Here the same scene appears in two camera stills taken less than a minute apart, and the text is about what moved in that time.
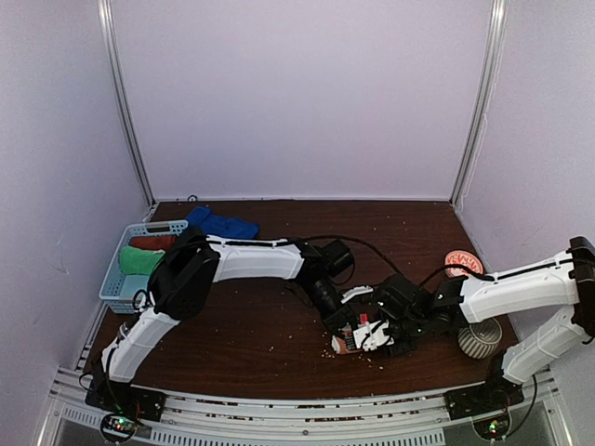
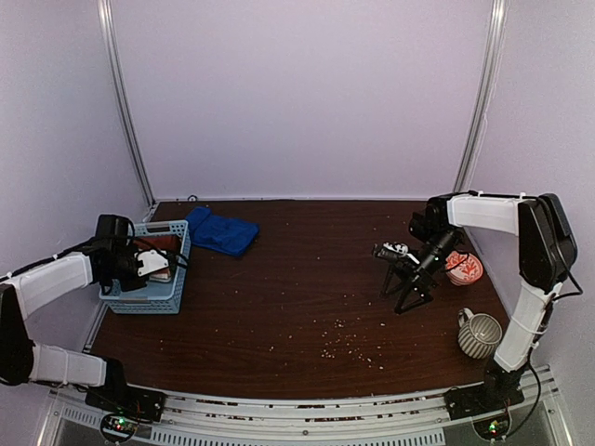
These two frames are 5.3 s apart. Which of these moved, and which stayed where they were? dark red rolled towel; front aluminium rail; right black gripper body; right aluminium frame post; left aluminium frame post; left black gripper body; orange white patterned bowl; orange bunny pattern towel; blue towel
Moved: left black gripper body; right black gripper body; orange bunny pattern towel
Stayed: right aluminium frame post; left aluminium frame post; dark red rolled towel; blue towel; front aluminium rail; orange white patterned bowl
